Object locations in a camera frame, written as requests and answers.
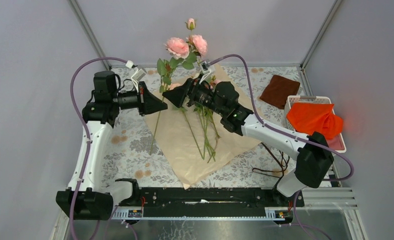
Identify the brown towel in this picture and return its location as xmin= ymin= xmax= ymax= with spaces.
xmin=259 ymin=75 xmax=300 ymax=110

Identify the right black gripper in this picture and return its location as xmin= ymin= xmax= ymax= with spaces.
xmin=162 ymin=74 xmax=226 ymax=117

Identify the pink cloth in basket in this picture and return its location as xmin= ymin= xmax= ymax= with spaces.
xmin=327 ymin=135 xmax=345 ymax=151

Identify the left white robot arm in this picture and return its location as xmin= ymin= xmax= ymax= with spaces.
xmin=55 ymin=69 xmax=167 ymax=221

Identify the white plastic basket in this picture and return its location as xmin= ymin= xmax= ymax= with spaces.
xmin=285 ymin=95 xmax=347 ymax=153

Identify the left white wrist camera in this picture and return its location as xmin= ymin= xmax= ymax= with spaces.
xmin=125 ymin=60 xmax=147 ymax=92

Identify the pink fake rose spray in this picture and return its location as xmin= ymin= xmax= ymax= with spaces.
xmin=193 ymin=77 xmax=222 ymax=162

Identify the orange cloth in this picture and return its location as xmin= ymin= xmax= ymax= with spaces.
xmin=286 ymin=102 xmax=344 ymax=140

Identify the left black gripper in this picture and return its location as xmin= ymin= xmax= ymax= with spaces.
xmin=110 ymin=81 xmax=167 ymax=116

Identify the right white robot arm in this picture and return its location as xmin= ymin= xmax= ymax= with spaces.
xmin=162 ymin=78 xmax=334 ymax=206

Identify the large pink fake rose stem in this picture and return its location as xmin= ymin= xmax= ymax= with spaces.
xmin=150 ymin=18 xmax=208 ymax=155

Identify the peach wrapping paper sheet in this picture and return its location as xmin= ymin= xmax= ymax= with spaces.
xmin=143 ymin=62 xmax=273 ymax=190

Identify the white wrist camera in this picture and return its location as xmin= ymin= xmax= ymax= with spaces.
xmin=199 ymin=60 xmax=216 ymax=84
xmin=125 ymin=60 xmax=147 ymax=92

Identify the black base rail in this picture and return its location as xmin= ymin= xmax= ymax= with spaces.
xmin=117 ymin=187 xmax=305 ymax=219

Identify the pale pink fake flower stem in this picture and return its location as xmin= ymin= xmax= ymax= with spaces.
xmin=168 ymin=83 xmax=205 ymax=159

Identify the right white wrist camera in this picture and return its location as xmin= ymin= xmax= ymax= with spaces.
xmin=199 ymin=60 xmax=216 ymax=84

